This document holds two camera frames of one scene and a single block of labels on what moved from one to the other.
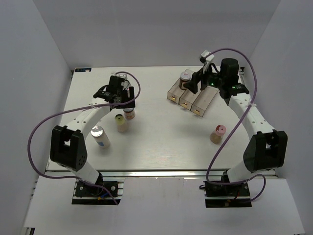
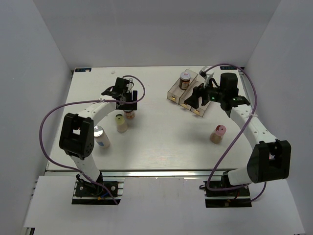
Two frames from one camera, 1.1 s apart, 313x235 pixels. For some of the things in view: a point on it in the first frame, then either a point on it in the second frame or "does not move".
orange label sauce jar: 129,113 does not move
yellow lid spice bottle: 122,123 does not move
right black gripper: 196,77 → 197,91
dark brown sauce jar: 185,77 does not move
